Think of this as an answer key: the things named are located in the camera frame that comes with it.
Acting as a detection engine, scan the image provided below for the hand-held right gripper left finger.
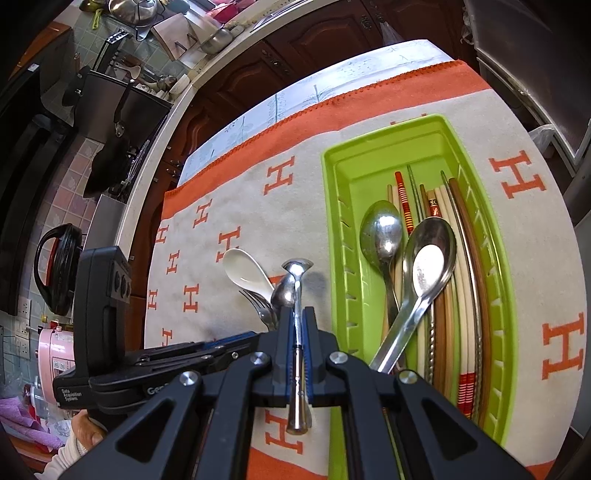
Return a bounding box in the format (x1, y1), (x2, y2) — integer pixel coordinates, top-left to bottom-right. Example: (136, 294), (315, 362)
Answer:
(34, 307), (296, 480)

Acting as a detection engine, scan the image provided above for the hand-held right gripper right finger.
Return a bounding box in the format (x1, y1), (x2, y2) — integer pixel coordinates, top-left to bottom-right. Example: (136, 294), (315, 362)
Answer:
(302, 308), (532, 480)

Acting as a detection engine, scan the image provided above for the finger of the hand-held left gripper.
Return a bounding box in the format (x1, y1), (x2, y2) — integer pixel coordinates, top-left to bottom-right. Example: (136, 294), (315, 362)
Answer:
(134, 330), (260, 363)
(89, 348), (252, 393)

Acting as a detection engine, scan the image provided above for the small spoon with textured handle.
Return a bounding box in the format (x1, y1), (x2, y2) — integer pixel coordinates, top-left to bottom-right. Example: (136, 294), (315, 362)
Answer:
(281, 258), (315, 435)

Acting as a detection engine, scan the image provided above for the metal fork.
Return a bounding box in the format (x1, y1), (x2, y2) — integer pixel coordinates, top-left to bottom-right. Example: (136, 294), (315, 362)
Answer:
(238, 288), (278, 330)

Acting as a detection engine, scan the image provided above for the white ceramic spoon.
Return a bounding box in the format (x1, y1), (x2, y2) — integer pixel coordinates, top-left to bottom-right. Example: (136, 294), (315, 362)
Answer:
(223, 248), (275, 305)

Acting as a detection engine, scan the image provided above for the large oval metal spoon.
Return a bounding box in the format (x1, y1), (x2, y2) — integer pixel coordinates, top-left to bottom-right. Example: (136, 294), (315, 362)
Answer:
(359, 200), (407, 365)

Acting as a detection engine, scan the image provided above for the flat-handled metal soup spoon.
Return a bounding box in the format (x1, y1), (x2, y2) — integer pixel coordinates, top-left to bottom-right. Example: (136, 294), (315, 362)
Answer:
(368, 217), (458, 374)

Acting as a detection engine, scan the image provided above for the bundle of chopsticks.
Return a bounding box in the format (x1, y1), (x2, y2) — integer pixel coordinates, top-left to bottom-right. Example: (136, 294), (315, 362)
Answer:
(440, 171), (491, 428)

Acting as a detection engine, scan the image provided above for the green plastic tray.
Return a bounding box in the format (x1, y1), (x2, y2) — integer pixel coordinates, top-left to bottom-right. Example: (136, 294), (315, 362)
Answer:
(321, 114), (518, 480)

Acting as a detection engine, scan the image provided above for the metal chopstick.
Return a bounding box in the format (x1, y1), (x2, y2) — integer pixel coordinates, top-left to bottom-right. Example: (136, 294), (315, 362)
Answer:
(405, 164), (438, 387)

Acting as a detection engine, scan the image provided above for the person's left forearm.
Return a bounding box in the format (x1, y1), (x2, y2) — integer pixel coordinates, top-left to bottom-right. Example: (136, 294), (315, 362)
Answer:
(44, 436), (100, 480)

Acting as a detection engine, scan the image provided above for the person's left hand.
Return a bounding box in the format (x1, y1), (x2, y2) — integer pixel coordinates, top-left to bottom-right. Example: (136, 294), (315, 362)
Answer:
(69, 408), (109, 446)

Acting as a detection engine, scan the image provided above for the pink rice cooker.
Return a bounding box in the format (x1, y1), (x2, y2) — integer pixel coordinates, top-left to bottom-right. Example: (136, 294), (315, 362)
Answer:
(36, 325), (77, 416)

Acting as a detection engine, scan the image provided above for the purple cloth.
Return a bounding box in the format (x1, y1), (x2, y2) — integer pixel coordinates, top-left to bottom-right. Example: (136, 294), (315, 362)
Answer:
(0, 397), (65, 455)

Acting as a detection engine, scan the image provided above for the black wok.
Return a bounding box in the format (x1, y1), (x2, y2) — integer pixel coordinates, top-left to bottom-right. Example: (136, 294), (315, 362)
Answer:
(83, 85), (139, 199)

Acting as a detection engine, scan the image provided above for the gas stove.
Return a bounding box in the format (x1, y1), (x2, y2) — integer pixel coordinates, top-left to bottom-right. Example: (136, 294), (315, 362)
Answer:
(111, 138), (153, 199)

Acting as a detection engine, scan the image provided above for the black range hood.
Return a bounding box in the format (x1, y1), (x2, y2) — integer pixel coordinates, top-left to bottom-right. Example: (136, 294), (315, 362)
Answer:
(0, 28), (79, 301)

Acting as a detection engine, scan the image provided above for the steel stove splash guard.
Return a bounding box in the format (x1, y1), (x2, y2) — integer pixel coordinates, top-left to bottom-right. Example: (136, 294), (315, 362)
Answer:
(81, 69), (172, 148)

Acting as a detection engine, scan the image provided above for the blue and white table cover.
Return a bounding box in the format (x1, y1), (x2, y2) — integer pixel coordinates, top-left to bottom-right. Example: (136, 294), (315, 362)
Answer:
(178, 39), (455, 185)

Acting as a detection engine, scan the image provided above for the wooden cutting board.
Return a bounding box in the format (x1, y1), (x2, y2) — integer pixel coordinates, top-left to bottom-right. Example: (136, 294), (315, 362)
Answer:
(152, 13), (204, 61)

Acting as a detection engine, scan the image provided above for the steel bowl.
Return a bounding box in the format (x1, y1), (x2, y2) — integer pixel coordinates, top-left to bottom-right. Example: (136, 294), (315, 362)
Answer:
(199, 28), (234, 55)

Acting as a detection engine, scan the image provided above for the orange and beige printed blanket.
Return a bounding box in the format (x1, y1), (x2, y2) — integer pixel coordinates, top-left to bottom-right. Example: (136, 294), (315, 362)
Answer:
(143, 60), (583, 480)

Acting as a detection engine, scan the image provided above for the white trash bag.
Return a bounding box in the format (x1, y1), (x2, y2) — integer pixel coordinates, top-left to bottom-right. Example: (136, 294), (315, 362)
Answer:
(526, 124), (555, 158)

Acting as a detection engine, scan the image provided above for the white plastic bag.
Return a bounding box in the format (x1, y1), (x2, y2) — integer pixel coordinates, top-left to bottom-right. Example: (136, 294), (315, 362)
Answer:
(379, 18), (404, 47)

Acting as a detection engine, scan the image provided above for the glass door cabinet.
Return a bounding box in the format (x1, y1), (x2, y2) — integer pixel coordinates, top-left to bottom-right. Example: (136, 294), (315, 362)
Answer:
(462, 0), (591, 162)

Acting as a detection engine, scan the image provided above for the wall utensil rack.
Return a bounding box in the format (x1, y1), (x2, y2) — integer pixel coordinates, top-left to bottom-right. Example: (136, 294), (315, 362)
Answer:
(104, 30), (153, 88)

